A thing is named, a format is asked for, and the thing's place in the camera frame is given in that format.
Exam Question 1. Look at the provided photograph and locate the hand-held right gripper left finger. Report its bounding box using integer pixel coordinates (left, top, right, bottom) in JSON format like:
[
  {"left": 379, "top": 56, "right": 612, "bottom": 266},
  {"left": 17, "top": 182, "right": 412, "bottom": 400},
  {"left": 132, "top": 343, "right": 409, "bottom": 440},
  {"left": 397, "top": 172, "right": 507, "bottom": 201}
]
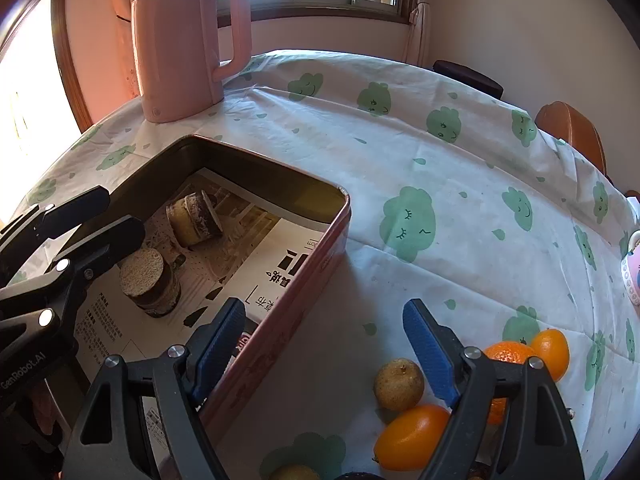
[{"left": 62, "top": 297, "right": 247, "bottom": 480}]

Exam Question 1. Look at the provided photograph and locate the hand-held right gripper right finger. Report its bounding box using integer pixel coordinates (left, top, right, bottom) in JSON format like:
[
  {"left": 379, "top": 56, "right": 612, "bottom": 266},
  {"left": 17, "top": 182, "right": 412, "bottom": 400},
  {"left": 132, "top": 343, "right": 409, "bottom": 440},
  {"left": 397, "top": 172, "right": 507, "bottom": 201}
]
[{"left": 402, "top": 298, "right": 586, "bottom": 480}]

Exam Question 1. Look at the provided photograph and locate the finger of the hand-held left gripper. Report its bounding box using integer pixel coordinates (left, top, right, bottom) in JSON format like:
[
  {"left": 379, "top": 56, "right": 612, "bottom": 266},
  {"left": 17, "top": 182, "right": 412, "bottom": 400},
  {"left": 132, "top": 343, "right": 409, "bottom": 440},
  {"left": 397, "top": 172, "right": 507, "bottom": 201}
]
[
  {"left": 0, "top": 215, "right": 147, "bottom": 328},
  {"left": 0, "top": 185, "right": 111, "bottom": 261}
]

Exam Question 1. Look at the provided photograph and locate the brown-yellow round fruit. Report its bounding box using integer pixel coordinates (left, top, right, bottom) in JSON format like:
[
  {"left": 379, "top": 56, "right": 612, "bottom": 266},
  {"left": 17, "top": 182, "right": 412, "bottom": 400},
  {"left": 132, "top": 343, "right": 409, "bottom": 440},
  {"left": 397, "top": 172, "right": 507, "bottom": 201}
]
[
  {"left": 269, "top": 464, "right": 321, "bottom": 480},
  {"left": 373, "top": 358, "right": 426, "bottom": 412}
]

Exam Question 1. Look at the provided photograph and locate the pink tin box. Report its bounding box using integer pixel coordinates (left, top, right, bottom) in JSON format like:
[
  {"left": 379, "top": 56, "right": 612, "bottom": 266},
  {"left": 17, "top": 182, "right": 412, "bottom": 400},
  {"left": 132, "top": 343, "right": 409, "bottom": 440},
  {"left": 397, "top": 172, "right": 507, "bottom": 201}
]
[{"left": 50, "top": 134, "right": 352, "bottom": 448}]

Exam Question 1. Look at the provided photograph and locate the large oval orange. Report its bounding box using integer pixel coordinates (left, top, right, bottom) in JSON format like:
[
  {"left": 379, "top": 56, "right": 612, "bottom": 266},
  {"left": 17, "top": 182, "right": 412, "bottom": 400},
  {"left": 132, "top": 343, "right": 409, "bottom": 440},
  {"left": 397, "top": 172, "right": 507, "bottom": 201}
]
[{"left": 372, "top": 404, "right": 453, "bottom": 472}]

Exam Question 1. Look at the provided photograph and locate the sesame topped layered cake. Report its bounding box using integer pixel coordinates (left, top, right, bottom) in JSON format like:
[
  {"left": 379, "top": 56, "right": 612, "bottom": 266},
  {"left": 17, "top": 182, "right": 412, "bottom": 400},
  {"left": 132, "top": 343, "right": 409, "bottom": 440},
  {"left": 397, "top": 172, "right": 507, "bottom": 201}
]
[{"left": 119, "top": 247, "right": 182, "bottom": 319}]

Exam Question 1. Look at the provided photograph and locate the round mandarin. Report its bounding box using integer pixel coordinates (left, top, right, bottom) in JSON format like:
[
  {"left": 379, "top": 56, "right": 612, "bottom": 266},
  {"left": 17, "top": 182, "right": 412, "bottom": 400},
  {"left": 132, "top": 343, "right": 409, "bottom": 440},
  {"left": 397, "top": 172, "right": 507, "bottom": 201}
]
[{"left": 482, "top": 341, "right": 538, "bottom": 426}]

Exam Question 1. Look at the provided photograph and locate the brown layered cake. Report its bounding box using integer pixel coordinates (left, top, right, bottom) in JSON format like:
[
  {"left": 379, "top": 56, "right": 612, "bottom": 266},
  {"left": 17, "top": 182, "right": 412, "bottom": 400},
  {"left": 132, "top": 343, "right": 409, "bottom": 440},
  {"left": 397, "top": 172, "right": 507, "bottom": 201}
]
[{"left": 166, "top": 190, "right": 223, "bottom": 250}]

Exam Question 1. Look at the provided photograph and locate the printed paper liner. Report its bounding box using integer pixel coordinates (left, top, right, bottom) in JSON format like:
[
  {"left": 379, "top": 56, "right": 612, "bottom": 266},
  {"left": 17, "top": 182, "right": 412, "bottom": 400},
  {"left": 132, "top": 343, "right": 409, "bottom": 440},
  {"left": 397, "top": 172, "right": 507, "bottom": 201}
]
[{"left": 75, "top": 167, "right": 328, "bottom": 396}]

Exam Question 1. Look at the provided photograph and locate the small oval orange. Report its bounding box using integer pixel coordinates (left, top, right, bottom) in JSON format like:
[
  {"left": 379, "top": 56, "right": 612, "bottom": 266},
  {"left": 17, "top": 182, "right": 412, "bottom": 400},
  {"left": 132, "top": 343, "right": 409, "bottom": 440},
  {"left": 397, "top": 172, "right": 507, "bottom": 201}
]
[{"left": 529, "top": 328, "right": 571, "bottom": 382}]

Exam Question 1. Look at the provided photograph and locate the pink electric kettle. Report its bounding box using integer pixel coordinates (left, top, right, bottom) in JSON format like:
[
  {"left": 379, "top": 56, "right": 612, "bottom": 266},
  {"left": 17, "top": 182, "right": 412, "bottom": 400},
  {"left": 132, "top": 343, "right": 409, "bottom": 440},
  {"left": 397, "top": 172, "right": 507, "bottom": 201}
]
[{"left": 131, "top": 0, "right": 252, "bottom": 124}]

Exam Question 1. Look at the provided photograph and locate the pink patterned curtain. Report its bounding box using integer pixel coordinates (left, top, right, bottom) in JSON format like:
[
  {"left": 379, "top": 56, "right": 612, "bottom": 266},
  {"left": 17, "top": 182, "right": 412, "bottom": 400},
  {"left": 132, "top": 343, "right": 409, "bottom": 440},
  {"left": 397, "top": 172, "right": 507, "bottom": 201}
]
[{"left": 109, "top": 0, "right": 206, "bottom": 97}]

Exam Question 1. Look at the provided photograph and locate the dark padded chair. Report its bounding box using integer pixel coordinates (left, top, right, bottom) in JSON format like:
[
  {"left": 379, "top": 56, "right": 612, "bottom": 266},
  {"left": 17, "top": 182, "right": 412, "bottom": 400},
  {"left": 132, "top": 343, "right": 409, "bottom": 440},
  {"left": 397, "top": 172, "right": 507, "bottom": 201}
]
[{"left": 432, "top": 60, "right": 504, "bottom": 101}]

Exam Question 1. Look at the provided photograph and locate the white curtain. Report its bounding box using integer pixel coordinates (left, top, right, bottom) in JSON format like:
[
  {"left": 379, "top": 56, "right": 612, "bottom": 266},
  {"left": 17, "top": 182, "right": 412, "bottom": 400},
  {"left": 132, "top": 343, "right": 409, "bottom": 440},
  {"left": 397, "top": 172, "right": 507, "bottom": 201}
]
[{"left": 402, "top": 0, "right": 433, "bottom": 68}]

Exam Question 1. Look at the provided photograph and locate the bright wooden frame window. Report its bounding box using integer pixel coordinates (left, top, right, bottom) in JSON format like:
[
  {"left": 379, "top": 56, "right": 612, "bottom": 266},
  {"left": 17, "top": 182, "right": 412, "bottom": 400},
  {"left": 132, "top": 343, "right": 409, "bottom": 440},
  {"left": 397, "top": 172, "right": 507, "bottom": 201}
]
[{"left": 0, "top": 0, "right": 94, "bottom": 221}]

